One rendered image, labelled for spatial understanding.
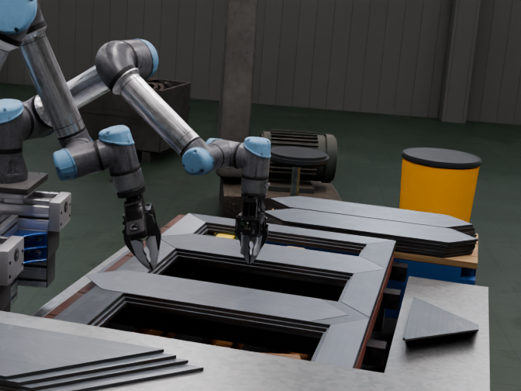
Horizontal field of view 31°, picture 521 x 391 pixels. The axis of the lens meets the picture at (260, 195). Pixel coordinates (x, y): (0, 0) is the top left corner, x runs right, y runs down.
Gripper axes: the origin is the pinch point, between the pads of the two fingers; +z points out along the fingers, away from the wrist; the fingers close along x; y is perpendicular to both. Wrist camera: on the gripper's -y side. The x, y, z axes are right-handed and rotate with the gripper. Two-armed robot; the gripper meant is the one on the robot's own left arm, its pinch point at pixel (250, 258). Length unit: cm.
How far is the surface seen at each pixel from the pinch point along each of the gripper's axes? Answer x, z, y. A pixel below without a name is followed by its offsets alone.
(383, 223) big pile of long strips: 31, 5, -77
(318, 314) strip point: 23.9, 5.6, 21.5
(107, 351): 2, -17, 114
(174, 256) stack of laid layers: -27.2, 7.3, -13.7
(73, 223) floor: -185, 90, -299
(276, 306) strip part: 12.4, 5.6, 19.9
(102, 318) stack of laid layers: -27, 7, 43
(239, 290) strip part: 0.4, 5.6, 12.2
